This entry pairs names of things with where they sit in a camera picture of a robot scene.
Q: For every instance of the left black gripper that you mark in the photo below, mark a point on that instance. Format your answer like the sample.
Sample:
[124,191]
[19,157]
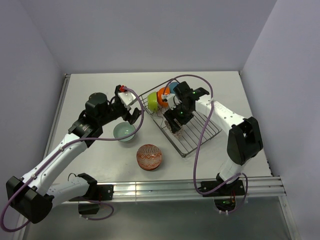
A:
[136,113]

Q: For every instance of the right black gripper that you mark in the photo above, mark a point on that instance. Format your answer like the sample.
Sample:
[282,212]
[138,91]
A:
[170,115]

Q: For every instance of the brown patterned bowl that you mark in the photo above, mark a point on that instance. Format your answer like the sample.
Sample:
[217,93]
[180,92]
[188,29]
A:
[177,134]

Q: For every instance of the pale green celadon bowl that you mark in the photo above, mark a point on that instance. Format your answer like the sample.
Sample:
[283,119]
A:
[124,130]

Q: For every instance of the orange bowl white inside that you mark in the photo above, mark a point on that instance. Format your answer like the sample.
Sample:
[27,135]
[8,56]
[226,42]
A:
[162,91]

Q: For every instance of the blue ceramic bowl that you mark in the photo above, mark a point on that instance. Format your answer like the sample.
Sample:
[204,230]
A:
[171,86]

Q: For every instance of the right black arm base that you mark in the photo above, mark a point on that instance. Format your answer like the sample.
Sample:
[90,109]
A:
[228,191]

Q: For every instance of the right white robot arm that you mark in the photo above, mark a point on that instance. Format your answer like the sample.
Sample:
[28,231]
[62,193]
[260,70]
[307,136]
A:
[244,139]

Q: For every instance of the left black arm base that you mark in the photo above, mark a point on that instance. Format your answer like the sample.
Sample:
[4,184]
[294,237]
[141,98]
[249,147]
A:
[96,199]

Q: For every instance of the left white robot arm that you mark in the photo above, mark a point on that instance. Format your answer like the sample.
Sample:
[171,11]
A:
[33,195]

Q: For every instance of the orange patterned bowl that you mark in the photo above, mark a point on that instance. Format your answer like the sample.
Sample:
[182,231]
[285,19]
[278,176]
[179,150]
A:
[148,153]

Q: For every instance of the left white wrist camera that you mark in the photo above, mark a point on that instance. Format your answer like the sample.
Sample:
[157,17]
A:
[126,97]

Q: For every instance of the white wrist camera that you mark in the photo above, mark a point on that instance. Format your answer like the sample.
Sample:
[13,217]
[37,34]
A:
[126,97]
[172,100]

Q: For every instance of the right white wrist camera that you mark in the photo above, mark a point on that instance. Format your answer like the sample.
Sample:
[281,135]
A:
[172,100]

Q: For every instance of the grey wire dish rack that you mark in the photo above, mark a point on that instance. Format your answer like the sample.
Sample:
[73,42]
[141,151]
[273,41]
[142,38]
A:
[188,141]

